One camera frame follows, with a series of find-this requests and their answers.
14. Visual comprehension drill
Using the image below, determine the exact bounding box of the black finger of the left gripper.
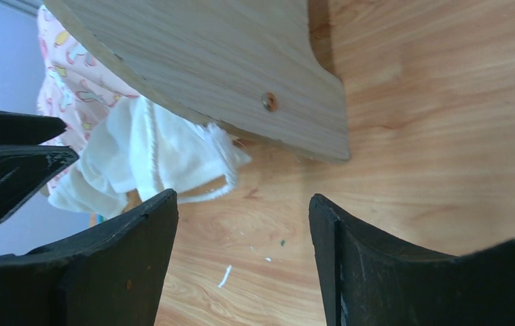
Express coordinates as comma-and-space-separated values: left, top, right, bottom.
0, 145, 78, 224
0, 111, 66, 145

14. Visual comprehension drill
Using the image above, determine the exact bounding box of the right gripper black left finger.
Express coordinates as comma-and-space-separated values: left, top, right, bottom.
0, 190, 179, 325

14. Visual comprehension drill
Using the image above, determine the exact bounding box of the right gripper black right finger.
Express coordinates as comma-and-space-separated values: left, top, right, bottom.
308, 194, 515, 325

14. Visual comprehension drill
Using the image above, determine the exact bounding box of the pink unicorn drawstring bag blanket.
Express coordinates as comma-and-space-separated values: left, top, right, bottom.
37, 6, 251, 218

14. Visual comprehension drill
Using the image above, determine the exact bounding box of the wooden striped pet bed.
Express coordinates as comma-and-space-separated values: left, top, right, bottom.
46, 1, 351, 162

